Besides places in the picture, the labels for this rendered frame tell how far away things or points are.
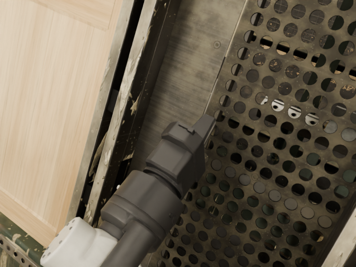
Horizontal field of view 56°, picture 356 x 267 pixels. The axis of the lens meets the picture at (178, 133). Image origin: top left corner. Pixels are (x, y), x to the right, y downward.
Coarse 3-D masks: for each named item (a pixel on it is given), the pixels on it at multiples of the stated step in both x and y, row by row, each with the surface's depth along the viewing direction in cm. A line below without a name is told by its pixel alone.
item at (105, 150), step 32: (128, 0) 51; (160, 0) 49; (128, 32) 52; (160, 32) 53; (128, 64) 52; (160, 64) 57; (128, 96) 53; (96, 128) 57; (128, 128) 57; (96, 160) 60; (128, 160) 62; (96, 192) 59; (96, 224) 63
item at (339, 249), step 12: (348, 204) 45; (348, 216) 41; (336, 228) 45; (348, 228) 41; (336, 240) 41; (348, 240) 41; (324, 252) 45; (336, 252) 42; (348, 252) 41; (324, 264) 43; (336, 264) 42; (348, 264) 45
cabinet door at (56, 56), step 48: (0, 0) 72; (48, 0) 65; (96, 0) 60; (0, 48) 74; (48, 48) 67; (96, 48) 62; (0, 96) 77; (48, 96) 69; (96, 96) 63; (0, 144) 79; (48, 144) 71; (0, 192) 81; (48, 192) 73; (48, 240) 75
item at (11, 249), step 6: (0, 234) 78; (0, 240) 78; (6, 240) 77; (0, 246) 78; (6, 246) 77; (12, 246) 76; (6, 252) 77; (12, 252) 76; (18, 252) 75; (18, 258) 75; (24, 258) 74; (30, 258) 74; (24, 264) 74; (30, 264) 74; (36, 264) 73
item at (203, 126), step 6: (204, 114) 51; (198, 120) 50; (204, 120) 50; (210, 120) 50; (192, 126) 50; (198, 126) 50; (204, 126) 49; (210, 126) 49; (198, 132) 49; (204, 132) 49; (204, 138) 48
